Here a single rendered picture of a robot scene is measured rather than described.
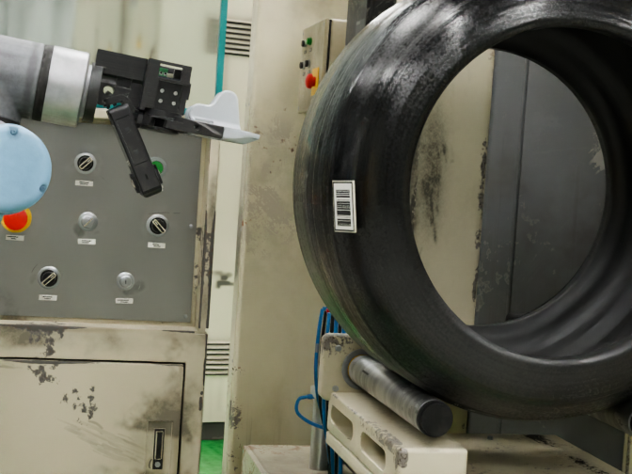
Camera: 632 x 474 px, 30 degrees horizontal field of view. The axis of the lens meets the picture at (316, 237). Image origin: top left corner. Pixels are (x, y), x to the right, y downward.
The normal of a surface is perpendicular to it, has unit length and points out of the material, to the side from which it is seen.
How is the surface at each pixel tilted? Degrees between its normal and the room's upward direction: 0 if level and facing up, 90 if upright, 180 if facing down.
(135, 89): 90
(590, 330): 52
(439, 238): 90
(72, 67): 62
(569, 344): 46
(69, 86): 93
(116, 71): 90
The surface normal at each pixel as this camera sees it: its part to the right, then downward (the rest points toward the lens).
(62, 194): 0.22, 0.07
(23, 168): 0.55, 0.07
